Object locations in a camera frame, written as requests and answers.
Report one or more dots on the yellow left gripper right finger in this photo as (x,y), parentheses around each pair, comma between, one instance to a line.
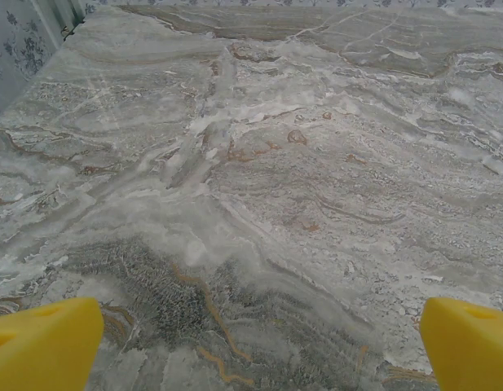
(471,350)

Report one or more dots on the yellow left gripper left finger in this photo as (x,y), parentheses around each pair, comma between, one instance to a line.
(39,350)

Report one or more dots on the aluminium frame bar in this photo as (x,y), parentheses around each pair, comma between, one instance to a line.
(73,16)

